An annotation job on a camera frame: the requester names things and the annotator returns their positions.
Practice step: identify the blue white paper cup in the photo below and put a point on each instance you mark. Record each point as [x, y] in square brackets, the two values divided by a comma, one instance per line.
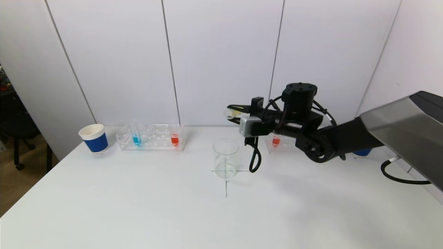
[97, 143]
[362, 152]

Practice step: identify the clear acrylic test tube rack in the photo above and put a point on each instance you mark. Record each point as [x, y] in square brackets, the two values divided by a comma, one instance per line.
[287, 147]
[155, 143]

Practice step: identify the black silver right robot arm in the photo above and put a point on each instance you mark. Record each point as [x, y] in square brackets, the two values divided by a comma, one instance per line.
[346, 138]

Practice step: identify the black office chair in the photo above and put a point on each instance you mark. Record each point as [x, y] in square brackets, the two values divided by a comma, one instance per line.
[17, 128]

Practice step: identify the clear glass beaker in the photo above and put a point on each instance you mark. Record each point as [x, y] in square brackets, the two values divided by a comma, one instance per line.
[225, 162]

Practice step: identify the test tube with yellow pigment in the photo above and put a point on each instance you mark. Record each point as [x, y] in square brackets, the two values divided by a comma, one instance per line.
[236, 112]

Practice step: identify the black metal leg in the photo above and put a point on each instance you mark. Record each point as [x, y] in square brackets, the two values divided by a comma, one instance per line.
[49, 159]

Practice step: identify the test tube with blue liquid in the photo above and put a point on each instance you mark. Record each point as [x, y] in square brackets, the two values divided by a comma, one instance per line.
[137, 140]

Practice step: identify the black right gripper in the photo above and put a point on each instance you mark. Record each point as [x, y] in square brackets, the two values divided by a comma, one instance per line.
[256, 104]

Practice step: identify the test tube with red liquid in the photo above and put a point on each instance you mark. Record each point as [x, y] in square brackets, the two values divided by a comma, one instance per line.
[174, 140]
[276, 141]

